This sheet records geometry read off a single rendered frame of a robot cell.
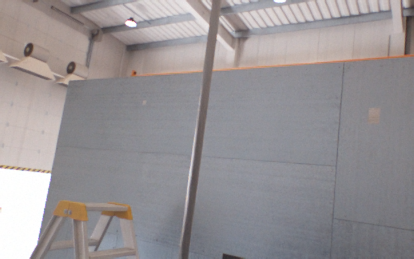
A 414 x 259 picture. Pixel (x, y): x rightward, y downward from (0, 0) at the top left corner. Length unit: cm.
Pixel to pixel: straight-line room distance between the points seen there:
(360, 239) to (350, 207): 14
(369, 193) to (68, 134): 222
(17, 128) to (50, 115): 118
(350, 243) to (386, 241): 15
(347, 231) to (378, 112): 59
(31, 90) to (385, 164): 1156
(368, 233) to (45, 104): 1175
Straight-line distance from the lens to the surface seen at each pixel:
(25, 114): 1246
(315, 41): 1176
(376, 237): 187
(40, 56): 1193
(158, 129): 243
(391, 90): 195
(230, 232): 209
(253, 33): 1241
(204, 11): 1128
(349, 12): 1145
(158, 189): 237
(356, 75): 200
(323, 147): 193
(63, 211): 189
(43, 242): 203
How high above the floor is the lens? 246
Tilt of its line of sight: 9 degrees up
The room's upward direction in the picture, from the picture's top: 7 degrees clockwise
